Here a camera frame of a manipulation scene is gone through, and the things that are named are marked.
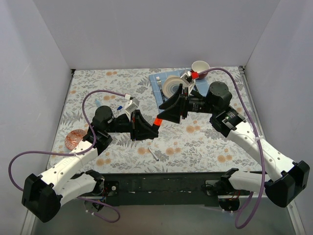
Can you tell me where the black orange highlighter pen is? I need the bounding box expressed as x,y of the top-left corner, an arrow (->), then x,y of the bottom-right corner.
152,124 -> 160,134

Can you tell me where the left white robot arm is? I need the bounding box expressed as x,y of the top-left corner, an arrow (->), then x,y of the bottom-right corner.
22,106 -> 162,223

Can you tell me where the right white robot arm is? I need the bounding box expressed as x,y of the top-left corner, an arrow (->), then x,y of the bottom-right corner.
157,82 -> 310,208

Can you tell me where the white grey pen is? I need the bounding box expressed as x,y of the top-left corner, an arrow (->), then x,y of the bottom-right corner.
148,148 -> 159,162

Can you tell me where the light blue pen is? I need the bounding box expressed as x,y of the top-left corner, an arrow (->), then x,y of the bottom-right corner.
95,99 -> 102,108

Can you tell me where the beige blue plate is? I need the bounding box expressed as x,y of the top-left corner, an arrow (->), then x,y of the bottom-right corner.
162,75 -> 181,98

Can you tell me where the blue checked cloth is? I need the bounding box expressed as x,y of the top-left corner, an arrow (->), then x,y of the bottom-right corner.
149,68 -> 210,113

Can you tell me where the red white cup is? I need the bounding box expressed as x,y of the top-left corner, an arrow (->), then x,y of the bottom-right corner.
191,61 -> 210,74

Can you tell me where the red patterned small bowl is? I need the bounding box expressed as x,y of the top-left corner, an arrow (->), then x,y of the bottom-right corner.
65,129 -> 87,150

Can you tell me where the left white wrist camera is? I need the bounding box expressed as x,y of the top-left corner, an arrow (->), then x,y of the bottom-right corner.
124,98 -> 139,115

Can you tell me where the fork with black handle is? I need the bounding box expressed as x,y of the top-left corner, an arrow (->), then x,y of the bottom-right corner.
156,76 -> 166,103

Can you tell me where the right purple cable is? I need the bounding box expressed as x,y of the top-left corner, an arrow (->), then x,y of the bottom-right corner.
198,67 -> 266,230

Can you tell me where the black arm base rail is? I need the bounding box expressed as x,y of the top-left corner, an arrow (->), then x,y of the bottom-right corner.
80,171 -> 251,208

